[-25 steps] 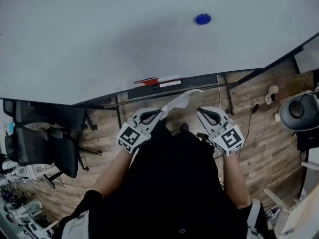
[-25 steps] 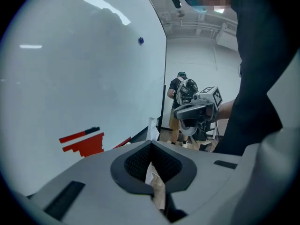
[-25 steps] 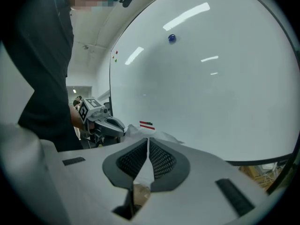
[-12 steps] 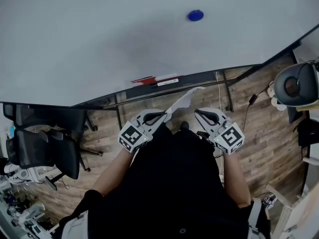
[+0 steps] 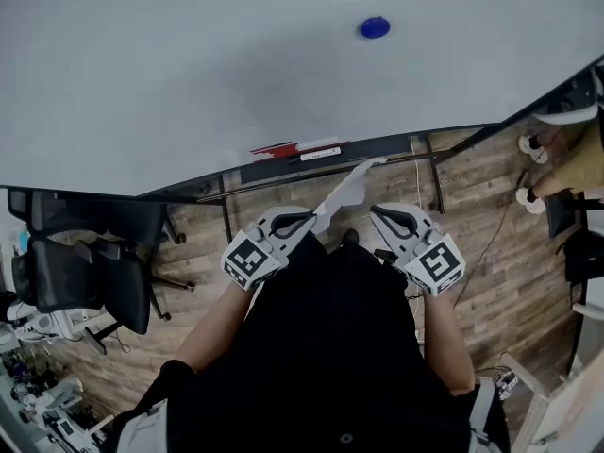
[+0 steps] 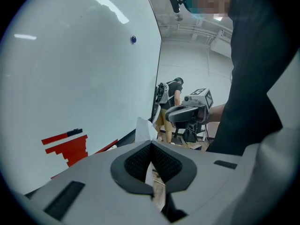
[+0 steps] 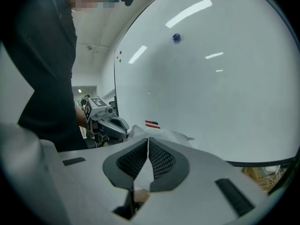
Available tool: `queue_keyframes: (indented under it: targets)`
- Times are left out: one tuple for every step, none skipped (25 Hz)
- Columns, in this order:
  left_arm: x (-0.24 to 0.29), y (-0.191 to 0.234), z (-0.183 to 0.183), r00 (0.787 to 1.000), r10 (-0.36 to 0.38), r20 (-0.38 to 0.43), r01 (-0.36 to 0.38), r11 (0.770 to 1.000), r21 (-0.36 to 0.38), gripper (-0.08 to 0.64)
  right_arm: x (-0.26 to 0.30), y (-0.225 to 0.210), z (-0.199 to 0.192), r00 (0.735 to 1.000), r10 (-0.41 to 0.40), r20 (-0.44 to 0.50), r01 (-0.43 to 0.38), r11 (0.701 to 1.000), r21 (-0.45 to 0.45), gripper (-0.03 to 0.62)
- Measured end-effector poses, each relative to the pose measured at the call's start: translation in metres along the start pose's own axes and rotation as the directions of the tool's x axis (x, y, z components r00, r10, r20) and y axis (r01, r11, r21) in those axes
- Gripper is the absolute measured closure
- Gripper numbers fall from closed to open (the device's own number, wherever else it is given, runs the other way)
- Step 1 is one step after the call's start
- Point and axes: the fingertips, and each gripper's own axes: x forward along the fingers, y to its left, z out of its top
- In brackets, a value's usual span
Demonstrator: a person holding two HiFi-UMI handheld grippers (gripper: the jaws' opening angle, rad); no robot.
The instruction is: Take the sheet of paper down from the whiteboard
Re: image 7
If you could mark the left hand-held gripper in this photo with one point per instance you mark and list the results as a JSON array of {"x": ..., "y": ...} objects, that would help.
[{"x": 96, "y": 109}]

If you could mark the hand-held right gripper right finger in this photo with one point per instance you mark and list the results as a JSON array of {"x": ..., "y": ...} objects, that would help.
[{"x": 199, "y": 196}]

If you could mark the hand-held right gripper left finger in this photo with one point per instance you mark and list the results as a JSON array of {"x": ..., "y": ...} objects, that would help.
[{"x": 93, "y": 172}]

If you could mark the white paper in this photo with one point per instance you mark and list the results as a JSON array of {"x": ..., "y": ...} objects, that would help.
[{"x": 168, "y": 136}]

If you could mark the black-framed whiteboard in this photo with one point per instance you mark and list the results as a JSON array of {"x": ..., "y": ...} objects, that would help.
[{"x": 211, "y": 90}]

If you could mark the blue round magnet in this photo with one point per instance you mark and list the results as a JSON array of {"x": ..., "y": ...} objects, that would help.
[{"x": 176, "y": 37}]

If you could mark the person's left forearm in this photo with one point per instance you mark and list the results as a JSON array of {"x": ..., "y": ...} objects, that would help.
[{"x": 81, "y": 117}]

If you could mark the person's left hand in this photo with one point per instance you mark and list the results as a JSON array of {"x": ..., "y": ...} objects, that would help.
[{"x": 95, "y": 125}]

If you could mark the round ceiling fixture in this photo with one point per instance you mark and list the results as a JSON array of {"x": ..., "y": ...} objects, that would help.
[{"x": 88, "y": 47}]

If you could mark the person's black-clothed body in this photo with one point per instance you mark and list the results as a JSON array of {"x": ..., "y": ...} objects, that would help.
[{"x": 47, "y": 78}]

